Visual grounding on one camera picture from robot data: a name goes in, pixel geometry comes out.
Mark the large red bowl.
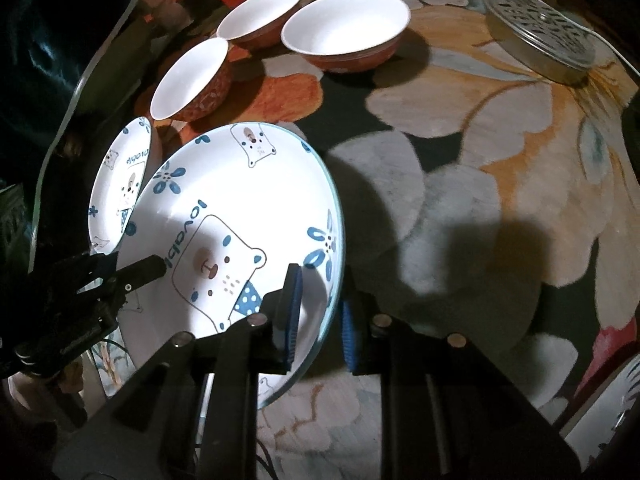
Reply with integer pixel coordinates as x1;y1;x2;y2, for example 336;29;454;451
280;0;412;73

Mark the dark shiny cloth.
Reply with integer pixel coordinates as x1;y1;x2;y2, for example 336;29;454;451
0;0;151;261

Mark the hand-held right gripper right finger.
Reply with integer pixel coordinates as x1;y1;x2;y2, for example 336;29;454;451
340;280;583;480

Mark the medium red bowl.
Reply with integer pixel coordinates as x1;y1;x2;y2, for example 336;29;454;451
216;0;304;51

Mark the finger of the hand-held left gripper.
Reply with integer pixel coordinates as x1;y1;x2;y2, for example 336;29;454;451
95;255;168;313
30;252;120;288

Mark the white cable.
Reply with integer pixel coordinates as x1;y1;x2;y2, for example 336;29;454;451
470;0;640;76

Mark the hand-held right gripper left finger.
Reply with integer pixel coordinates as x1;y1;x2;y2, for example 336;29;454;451
52;262;321;480

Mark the round perforated metal tin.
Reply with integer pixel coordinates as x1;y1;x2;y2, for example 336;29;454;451
484;0;598;86

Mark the small red bowl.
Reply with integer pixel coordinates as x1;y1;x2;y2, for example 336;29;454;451
150;38;233;123

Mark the large bear print plate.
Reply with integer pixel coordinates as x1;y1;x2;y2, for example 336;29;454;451
116;122;346;411

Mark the small bear print plate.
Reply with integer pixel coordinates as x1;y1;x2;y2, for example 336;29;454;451
87;116;163;253

